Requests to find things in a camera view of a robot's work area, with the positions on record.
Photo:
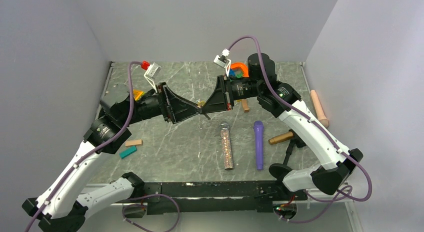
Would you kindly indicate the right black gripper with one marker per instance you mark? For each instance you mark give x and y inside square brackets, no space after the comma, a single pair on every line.
[218,101]

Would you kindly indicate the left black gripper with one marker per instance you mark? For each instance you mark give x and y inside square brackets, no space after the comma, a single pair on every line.
[177,109]

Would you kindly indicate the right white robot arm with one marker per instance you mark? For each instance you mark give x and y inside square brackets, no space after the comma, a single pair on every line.
[336,161]

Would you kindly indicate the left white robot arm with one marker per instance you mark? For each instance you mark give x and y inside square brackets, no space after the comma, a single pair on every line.
[63,207]

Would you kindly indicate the glitter microphone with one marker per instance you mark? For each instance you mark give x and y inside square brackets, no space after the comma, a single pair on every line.
[224,130]

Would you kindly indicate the small tan wooden block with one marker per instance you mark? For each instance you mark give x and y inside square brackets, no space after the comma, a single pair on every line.
[245,105]

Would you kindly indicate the orange horseshoe with lego blocks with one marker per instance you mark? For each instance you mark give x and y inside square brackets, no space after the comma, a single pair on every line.
[238,70]

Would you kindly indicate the orange yellow triangle toy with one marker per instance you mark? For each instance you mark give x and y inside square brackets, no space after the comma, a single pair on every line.
[137,94]

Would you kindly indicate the purple microphone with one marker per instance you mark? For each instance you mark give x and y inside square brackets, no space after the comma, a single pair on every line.
[258,128]

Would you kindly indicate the teal wooden block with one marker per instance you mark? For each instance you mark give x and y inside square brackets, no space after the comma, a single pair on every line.
[129,151]

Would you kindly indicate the gold microphone on stand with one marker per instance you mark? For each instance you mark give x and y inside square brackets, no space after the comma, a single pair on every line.
[281,138]

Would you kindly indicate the black microphone stand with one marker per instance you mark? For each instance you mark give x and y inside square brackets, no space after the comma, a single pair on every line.
[286,157]

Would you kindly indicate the peach wooden rolling pin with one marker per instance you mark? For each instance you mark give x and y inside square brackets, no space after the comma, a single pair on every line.
[318,109]

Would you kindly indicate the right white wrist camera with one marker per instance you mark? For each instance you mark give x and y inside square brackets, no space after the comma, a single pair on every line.
[223,61]

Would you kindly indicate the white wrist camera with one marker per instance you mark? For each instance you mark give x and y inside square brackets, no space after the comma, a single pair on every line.
[223,61]
[151,69]

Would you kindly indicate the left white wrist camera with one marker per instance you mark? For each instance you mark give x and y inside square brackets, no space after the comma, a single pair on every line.
[151,69]

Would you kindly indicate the black front rail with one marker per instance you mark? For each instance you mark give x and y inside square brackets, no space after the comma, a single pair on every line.
[261,196]

